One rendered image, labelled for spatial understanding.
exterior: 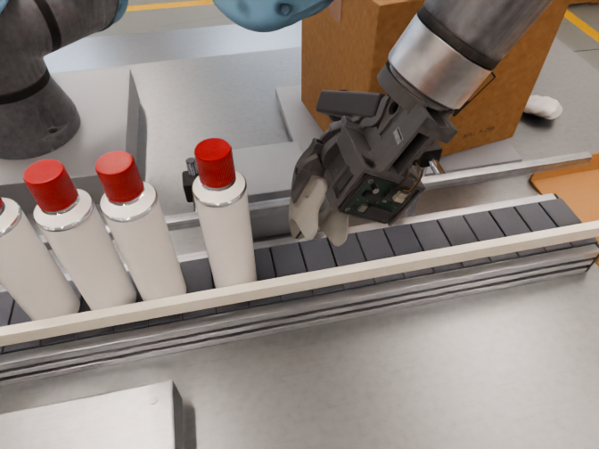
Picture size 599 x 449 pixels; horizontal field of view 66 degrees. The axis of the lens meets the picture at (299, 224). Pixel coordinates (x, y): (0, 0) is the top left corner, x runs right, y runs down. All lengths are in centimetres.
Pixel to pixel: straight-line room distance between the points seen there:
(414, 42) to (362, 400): 37
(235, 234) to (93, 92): 52
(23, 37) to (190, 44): 50
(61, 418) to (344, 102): 42
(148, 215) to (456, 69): 29
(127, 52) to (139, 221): 77
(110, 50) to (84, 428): 87
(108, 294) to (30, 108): 35
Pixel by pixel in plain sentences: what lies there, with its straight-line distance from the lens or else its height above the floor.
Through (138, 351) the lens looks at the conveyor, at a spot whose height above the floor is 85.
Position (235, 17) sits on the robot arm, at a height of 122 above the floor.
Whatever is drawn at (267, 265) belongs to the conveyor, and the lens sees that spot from 58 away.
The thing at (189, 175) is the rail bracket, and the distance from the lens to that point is 57.
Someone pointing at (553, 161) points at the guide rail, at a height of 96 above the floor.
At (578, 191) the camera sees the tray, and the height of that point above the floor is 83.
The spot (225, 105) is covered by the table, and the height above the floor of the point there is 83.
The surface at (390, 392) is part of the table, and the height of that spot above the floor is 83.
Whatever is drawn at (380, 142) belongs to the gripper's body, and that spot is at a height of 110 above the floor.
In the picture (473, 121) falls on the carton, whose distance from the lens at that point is 79.
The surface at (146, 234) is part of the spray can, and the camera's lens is 46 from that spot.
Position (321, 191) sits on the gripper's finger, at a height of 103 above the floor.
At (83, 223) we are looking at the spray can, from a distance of 46.
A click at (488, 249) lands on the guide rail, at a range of 60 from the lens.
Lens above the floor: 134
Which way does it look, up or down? 48 degrees down
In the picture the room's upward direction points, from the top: straight up
